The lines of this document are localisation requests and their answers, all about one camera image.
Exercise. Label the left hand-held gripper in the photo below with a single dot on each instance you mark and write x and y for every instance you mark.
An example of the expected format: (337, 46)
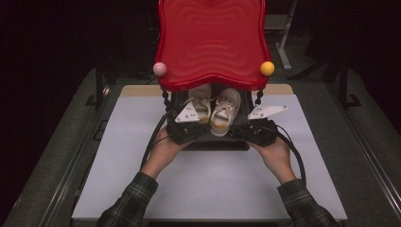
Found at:
(184, 132)

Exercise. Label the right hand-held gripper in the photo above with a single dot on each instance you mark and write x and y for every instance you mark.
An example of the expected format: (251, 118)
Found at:
(263, 134)

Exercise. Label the white sneaker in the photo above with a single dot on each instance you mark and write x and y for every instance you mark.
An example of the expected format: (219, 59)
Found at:
(201, 101)
(225, 110)

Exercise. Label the red and black shoe rack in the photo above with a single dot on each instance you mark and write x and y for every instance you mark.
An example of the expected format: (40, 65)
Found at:
(211, 41)

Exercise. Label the person's right hand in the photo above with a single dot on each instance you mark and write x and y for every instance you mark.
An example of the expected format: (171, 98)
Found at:
(277, 157)

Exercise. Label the person's left hand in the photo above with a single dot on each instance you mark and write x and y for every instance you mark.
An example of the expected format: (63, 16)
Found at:
(162, 154)

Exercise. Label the white metal stand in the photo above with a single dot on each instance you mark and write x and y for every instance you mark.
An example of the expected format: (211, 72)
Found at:
(283, 47)

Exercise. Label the black metal stand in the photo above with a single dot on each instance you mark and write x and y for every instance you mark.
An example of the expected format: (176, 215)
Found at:
(99, 85)
(344, 85)

